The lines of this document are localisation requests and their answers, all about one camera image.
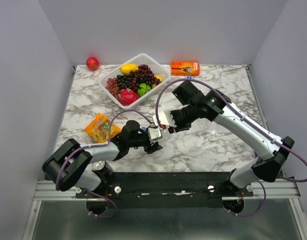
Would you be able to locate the orange razor box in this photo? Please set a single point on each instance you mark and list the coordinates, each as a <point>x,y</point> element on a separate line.
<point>183,68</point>

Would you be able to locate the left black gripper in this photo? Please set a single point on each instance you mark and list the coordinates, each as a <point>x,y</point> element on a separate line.
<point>150,149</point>

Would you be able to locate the orange snack bag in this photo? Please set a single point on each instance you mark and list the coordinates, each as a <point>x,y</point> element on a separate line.
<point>98,129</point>

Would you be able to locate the red grape bunch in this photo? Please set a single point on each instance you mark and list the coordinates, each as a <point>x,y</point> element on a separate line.
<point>112,86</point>

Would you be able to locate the aluminium frame rail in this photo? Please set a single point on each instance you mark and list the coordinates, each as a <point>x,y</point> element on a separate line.
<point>280,189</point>

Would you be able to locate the silver can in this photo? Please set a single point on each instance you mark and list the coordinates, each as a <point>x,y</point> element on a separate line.
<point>102,168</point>

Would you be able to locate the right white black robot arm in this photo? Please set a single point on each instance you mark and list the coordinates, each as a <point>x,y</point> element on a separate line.
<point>218,108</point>

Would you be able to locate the small yellow lemon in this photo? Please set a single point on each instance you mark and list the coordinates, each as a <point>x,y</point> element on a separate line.
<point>156,81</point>

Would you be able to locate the white plastic basket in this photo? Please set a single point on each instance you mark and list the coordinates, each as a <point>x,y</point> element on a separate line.
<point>139,59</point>

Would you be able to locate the red dragon fruit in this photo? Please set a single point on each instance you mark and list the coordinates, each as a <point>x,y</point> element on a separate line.
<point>127,96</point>

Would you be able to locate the dark purple grape bunch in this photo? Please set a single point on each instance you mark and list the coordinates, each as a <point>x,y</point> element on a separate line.
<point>143,75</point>

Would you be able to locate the red apple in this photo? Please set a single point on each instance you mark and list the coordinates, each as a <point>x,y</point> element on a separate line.
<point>92,63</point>

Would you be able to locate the green toy fruit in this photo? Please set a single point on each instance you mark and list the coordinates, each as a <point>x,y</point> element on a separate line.
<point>143,89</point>

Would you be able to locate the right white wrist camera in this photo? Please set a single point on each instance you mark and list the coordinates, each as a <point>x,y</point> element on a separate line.
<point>166,119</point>

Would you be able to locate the yellow mango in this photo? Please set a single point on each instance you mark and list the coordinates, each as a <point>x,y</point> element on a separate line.
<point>126,69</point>

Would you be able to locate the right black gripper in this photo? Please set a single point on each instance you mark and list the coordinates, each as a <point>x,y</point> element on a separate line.
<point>178,127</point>

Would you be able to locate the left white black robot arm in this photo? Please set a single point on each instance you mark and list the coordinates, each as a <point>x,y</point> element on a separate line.
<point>67,166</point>

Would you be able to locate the black mounting rail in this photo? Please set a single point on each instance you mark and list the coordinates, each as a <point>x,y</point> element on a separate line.
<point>135,190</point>

